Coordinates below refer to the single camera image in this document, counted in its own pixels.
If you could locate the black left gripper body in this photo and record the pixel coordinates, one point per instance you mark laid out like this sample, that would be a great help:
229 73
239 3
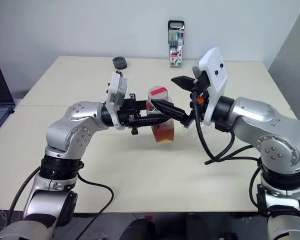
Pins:
127 112

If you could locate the clear bottle with amber drink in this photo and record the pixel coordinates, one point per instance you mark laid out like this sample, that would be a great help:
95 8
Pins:
164 135

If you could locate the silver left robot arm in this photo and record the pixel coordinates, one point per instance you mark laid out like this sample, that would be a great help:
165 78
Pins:
65 130

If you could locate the marker pen pack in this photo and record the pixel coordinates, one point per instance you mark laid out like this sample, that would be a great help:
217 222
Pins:
176 45

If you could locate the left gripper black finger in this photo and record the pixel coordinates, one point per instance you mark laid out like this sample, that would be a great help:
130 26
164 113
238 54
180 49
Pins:
141 102
152 121

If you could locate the dark grey round lid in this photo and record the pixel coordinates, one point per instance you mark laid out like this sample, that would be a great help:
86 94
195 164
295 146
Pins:
119 63

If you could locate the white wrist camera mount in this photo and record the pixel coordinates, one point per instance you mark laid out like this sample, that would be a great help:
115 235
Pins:
114 86
217 75

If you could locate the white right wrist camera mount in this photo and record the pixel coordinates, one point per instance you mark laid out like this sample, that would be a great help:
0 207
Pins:
217 75

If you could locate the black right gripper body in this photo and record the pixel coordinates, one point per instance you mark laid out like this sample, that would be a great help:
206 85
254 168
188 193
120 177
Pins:
202 83

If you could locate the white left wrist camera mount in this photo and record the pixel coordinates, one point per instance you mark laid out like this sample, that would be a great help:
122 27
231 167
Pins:
114 86

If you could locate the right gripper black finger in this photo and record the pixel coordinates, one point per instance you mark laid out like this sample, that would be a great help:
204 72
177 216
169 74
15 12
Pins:
184 82
172 110

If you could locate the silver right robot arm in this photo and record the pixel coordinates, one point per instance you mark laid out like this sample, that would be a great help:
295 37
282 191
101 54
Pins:
254 117

